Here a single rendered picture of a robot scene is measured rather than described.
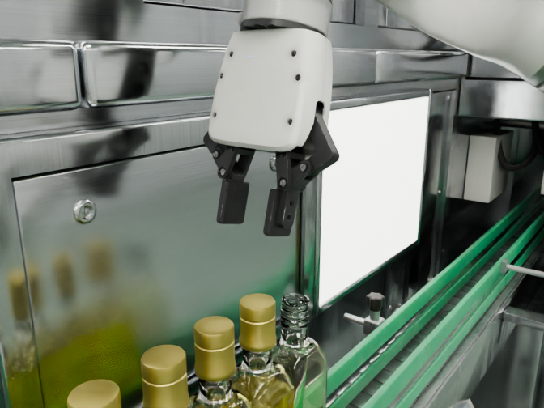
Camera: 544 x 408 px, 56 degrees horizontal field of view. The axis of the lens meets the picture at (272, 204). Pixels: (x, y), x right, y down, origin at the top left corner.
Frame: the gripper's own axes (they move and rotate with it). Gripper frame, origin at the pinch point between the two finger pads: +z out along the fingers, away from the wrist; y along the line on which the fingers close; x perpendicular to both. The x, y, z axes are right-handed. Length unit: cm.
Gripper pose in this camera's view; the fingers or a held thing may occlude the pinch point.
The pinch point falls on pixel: (255, 209)
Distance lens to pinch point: 45.4
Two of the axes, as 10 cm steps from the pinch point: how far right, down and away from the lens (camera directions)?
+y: 7.8, 1.7, -6.0
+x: 6.0, 0.4, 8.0
